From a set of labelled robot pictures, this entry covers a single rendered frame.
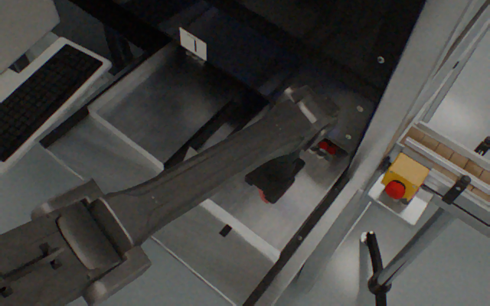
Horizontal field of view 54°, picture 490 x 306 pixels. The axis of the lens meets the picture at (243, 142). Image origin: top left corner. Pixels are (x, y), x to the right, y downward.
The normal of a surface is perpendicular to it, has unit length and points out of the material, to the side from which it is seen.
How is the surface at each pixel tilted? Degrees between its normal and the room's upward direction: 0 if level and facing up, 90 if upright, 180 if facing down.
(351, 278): 0
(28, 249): 29
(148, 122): 0
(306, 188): 0
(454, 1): 90
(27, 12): 90
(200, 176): 22
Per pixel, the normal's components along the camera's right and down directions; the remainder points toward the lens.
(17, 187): 0.04, -0.54
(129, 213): 0.42, -0.51
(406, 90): -0.62, 0.65
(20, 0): 0.86, 0.44
